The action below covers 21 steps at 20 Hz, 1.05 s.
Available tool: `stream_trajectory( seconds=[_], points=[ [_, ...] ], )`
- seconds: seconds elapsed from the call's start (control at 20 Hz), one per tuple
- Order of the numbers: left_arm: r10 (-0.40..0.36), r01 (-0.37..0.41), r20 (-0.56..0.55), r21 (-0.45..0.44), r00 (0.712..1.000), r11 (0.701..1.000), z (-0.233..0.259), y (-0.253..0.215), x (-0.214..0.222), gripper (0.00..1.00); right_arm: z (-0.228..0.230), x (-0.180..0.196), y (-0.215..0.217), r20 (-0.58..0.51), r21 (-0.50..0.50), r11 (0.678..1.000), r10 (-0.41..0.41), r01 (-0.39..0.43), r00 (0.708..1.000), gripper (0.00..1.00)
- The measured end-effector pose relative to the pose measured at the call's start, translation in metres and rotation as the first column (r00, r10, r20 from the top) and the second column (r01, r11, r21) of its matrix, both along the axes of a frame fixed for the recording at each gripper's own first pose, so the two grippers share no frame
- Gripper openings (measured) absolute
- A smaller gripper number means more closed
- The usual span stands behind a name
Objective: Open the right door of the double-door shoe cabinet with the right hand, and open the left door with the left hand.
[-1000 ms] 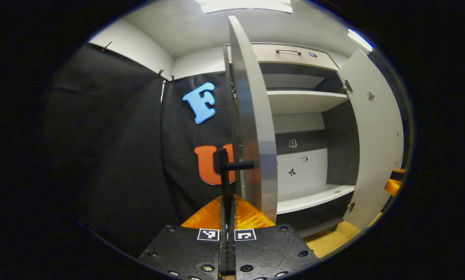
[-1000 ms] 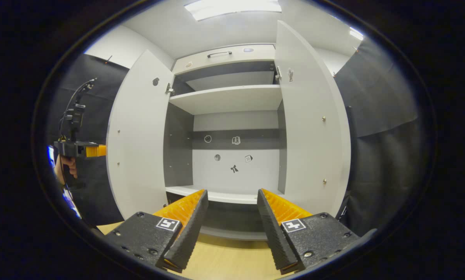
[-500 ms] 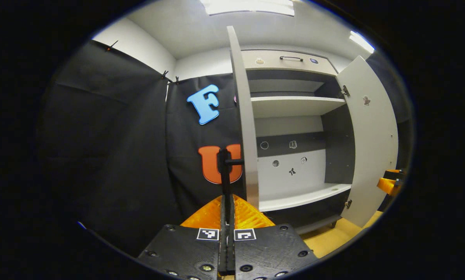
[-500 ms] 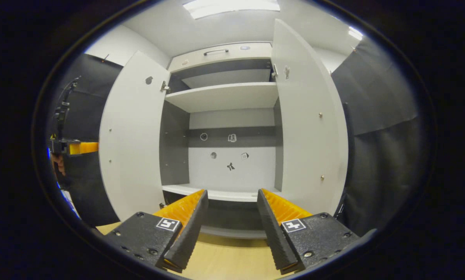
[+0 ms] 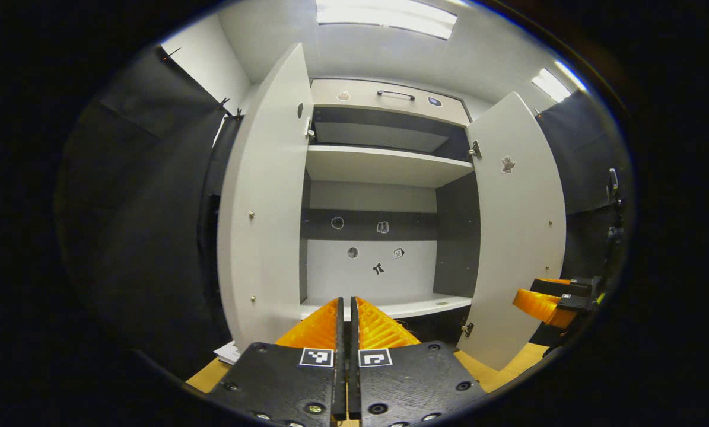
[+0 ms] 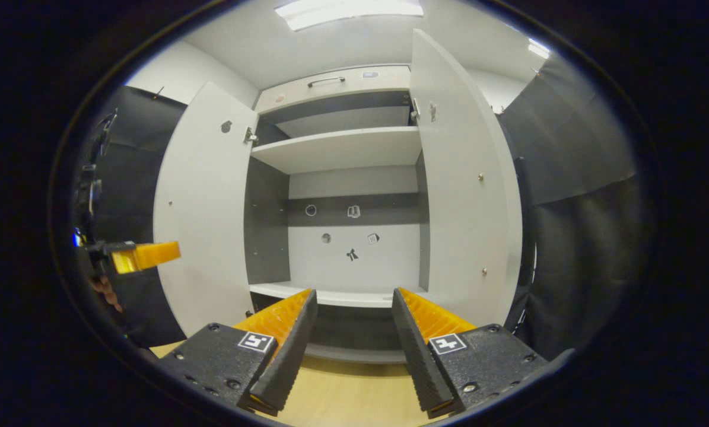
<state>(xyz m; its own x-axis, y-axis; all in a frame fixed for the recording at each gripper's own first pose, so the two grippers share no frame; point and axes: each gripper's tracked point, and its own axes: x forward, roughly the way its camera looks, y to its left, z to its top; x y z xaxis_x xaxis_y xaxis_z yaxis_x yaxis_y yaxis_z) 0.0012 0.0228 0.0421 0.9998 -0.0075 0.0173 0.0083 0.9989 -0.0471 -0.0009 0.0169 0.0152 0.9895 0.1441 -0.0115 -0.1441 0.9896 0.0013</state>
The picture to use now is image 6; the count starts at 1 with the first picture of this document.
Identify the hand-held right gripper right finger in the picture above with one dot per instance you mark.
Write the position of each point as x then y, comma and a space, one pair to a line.
425, 362

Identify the beige shoe cabinet door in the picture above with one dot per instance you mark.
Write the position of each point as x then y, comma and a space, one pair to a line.
206, 207
461, 178

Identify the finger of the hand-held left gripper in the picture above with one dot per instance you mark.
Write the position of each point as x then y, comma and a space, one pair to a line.
152, 254

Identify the grey shoe cabinet body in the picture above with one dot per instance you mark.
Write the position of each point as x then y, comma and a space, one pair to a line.
354, 148

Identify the small ceiling light panel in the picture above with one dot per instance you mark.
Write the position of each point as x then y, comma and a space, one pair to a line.
538, 48

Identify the large ceiling light panel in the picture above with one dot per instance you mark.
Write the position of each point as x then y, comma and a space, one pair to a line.
348, 12

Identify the black backdrop cloth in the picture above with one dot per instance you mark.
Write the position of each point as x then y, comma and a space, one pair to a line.
579, 249
134, 178

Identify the beige cabinet drawer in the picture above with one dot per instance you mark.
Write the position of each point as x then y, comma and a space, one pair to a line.
342, 89

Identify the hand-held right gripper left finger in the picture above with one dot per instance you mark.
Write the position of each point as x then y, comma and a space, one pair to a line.
283, 362

